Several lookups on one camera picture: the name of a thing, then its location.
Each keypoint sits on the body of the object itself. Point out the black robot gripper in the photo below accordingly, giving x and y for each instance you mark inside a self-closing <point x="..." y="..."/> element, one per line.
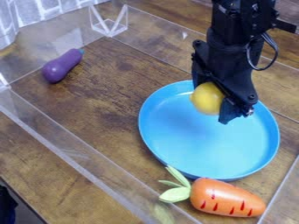
<point x="223" y="63"/>

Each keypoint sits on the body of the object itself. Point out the yellow toy lemon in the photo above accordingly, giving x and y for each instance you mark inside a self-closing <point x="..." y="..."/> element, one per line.
<point x="206" y="98"/>

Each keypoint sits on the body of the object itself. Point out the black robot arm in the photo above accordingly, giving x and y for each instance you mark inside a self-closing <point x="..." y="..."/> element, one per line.
<point x="243" y="20"/>

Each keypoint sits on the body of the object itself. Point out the blue round plastic tray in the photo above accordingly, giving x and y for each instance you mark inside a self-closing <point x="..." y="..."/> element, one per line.
<point x="195" y="144"/>

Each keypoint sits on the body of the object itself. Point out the orange toy carrot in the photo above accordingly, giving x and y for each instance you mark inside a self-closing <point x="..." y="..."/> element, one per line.
<point x="212" y="196"/>

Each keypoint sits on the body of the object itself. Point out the purple toy eggplant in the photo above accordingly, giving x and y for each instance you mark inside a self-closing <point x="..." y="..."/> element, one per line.
<point x="56" y="68"/>

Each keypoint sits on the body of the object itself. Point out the white patterned curtain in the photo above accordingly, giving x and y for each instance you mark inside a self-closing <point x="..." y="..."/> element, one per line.
<point x="19" y="13"/>

